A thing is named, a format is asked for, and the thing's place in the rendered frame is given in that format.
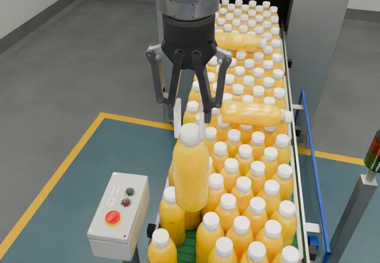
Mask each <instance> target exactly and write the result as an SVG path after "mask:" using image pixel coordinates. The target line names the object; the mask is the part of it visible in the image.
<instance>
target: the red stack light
mask: <svg viewBox="0 0 380 263"><path fill-rule="evenodd" d="M370 150H371V151H372V153H373V154H375V155H376V156H377V157H379V158H380V142H379V141H378V140H377V138H376V136H374V138H373V141H372V143H371V145H370Z"/></svg>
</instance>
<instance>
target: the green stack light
mask: <svg viewBox="0 0 380 263"><path fill-rule="evenodd" d="M364 164H365V166H366V167H367V168H368V169H370V170H371V171H374V172H376V173H380V158H379V157H377V156H376V155H375V154H373V153H372V151H371V150H370V147H369V149H368V152H367V154H366V156H365V158H364Z"/></svg>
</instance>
